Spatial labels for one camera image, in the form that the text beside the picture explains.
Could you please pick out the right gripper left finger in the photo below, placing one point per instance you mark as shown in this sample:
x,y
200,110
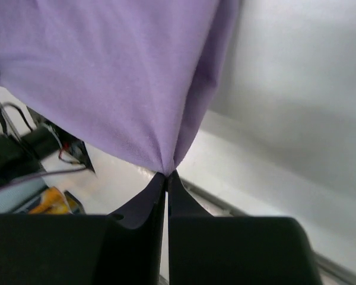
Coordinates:
x,y
123,247

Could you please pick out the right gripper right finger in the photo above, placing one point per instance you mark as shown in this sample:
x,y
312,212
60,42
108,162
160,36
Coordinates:
x,y
240,249

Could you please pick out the front aluminium table rail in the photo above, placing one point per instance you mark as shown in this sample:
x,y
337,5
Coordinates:
x,y
255,225

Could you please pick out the purple t shirt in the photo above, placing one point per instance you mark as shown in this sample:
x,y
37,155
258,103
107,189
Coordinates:
x,y
132,78

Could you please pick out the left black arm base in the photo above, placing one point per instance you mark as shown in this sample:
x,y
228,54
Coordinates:
x,y
25,160

